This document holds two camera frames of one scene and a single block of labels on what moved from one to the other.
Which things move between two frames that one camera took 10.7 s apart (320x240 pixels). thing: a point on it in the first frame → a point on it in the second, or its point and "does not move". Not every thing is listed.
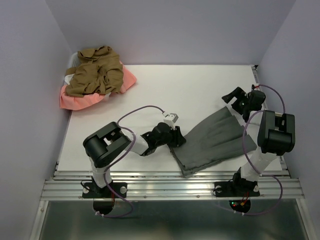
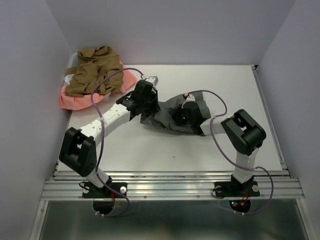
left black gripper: x=177 y=140 → x=155 y=108
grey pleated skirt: x=222 y=135 → x=162 y=115
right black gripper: x=238 y=93 → x=176 y=116
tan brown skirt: x=99 y=71 does not move
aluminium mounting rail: x=171 y=185 does not move
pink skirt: x=70 y=102 does not move
